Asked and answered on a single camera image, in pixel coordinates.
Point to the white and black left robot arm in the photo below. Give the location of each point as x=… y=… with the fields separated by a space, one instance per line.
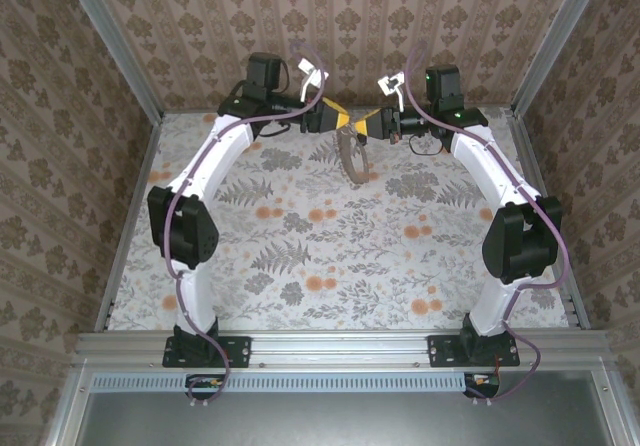
x=195 y=166

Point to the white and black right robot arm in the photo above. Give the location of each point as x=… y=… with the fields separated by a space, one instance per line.
x=495 y=176

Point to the grey metal sheet panel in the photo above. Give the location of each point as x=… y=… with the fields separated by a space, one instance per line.
x=340 y=421

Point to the aluminium frame post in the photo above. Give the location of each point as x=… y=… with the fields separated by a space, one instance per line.
x=555 y=41
x=115 y=46

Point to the aluminium table side rail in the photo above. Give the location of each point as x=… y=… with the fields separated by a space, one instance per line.
x=145 y=166
x=575 y=296

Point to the aluminium table edge rail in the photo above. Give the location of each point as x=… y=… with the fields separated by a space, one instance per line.
x=340 y=348

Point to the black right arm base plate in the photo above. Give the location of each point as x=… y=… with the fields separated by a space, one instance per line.
x=445 y=351

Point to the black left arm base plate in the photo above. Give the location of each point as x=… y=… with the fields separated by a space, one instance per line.
x=235 y=351

